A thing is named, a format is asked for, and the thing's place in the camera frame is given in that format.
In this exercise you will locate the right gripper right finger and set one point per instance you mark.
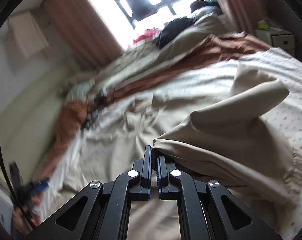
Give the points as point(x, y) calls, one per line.
point(207, 210)

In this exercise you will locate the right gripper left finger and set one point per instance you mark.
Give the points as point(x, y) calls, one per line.
point(100, 211)

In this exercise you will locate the beige jacket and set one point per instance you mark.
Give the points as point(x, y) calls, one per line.
point(216, 139)

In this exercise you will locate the black clothing pile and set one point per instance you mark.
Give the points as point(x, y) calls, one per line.
point(199, 8)

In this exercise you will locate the cream padded headboard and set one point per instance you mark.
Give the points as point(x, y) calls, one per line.
point(27, 124)

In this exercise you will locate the light green pillow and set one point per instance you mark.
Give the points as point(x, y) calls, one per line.
point(79, 91)

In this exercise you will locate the white floral bed sheet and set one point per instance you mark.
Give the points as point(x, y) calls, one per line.
point(278, 99)

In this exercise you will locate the beige duvet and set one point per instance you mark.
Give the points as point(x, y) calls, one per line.
point(146, 59)

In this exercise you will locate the rust brown blanket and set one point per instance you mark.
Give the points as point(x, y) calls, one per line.
point(75, 114)

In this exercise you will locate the pink red garment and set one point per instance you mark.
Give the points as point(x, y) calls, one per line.
point(147, 35)

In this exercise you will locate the white bedside cabinet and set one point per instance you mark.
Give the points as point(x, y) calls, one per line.
point(275, 35)

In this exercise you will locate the left pink curtain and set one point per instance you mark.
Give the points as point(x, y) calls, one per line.
point(83, 29)

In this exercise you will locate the pink curtain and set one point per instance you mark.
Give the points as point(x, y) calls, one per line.
point(83, 29)
point(243, 14)

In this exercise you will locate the right pink curtain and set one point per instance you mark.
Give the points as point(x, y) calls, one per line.
point(243, 14)

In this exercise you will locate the black device with cables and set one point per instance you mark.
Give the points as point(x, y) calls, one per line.
point(93, 114)

